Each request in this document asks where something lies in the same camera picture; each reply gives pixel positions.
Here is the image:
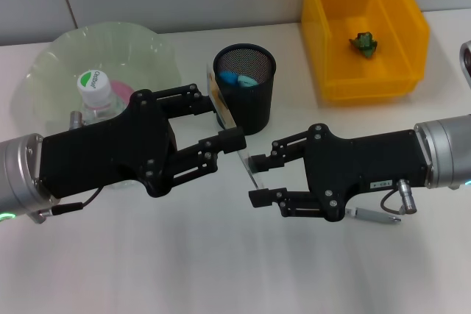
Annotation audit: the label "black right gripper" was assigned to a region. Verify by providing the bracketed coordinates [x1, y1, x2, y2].
[248, 122, 432, 224]

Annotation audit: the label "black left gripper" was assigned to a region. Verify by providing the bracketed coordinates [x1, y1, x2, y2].
[38, 84, 247, 199]

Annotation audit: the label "transparent plastic ruler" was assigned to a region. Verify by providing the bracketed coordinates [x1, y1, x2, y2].
[204, 63, 266, 190]

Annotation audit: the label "blue capped scissors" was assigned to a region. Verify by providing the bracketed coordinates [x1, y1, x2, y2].
[215, 70, 259, 90]

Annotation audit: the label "pink peach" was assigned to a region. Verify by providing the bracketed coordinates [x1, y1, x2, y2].
[110, 80, 136, 102]

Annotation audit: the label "grey ballpoint pen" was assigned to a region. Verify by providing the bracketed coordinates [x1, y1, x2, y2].
[345, 207, 403, 226]

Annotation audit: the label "clear plastic water bottle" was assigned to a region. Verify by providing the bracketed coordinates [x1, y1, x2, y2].
[69, 70, 146, 190]

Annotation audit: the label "small green toy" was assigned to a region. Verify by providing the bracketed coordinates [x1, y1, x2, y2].
[348, 31, 380, 60]

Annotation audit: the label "black mesh pen holder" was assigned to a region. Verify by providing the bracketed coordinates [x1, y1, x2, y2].
[212, 43, 277, 137]

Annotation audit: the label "pale green glass fruit plate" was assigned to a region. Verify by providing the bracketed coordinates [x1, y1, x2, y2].
[24, 22, 184, 138]

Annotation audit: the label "yellow plastic bin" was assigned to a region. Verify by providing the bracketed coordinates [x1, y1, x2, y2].
[301, 0, 431, 104]

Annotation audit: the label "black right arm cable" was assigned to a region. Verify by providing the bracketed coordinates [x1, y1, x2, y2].
[380, 177, 419, 216]

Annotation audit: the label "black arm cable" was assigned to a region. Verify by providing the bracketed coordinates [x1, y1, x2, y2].
[380, 177, 419, 216]
[36, 110, 107, 226]

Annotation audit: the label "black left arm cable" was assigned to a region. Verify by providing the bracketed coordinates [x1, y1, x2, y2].
[36, 110, 107, 226]

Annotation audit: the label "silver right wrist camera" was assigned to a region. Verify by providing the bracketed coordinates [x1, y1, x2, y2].
[459, 40, 471, 90]

